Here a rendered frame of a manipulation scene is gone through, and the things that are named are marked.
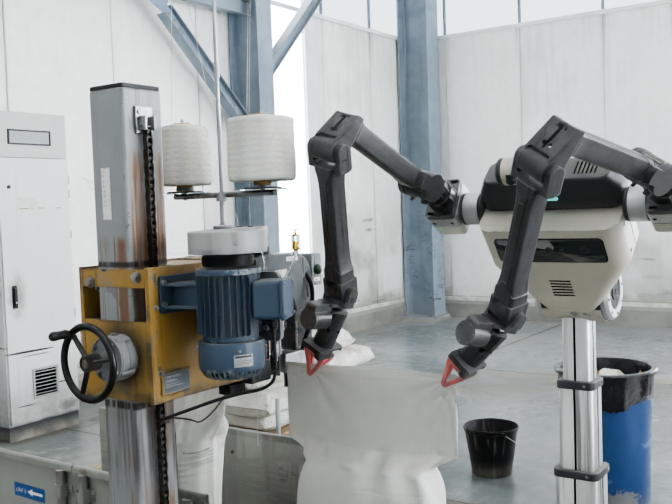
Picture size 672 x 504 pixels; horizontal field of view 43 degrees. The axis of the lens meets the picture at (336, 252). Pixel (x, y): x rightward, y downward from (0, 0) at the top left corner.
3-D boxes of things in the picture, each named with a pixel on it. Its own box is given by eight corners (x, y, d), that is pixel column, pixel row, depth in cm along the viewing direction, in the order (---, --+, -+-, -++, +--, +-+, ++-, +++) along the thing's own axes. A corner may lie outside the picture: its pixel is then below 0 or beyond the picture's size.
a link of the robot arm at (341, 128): (356, 106, 194) (326, 99, 201) (332, 159, 193) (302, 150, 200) (448, 180, 228) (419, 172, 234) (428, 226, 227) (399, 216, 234)
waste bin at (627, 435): (671, 490, 420) (670, 360, 417) (644, 523, 378) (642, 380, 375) (576, 475, 448) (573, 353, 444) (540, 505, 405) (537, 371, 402)
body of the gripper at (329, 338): (300, 345, 218) (310, 321, 216) (322, 339, 227) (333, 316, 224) (318, 359, 215) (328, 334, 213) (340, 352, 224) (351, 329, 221)
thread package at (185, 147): (224, 186, 221) (222, 122, 220) (185, 186, 209) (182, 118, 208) (184, 189, 229) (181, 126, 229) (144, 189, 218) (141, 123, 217)
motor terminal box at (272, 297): (296, 325, 196) (294, 275, 196) (286, 331, 186) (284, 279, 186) (261, 326, 198) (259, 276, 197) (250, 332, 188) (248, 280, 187)
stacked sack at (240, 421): (309, 419, 529) (308, 400, 529) (264, 436, 493) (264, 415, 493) (229, 408, 567) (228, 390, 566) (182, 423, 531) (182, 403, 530)
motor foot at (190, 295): (224, 309, 198) (222, 272, 197) (188, 316, 188) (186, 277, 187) (195, 308, 203) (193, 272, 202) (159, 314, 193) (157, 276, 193)
